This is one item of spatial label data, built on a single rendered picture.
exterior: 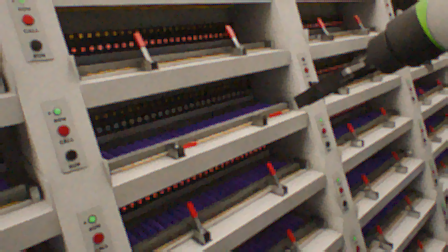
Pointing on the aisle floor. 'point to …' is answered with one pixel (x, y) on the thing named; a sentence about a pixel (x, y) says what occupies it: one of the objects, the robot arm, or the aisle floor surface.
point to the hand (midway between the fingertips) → (312, 95)
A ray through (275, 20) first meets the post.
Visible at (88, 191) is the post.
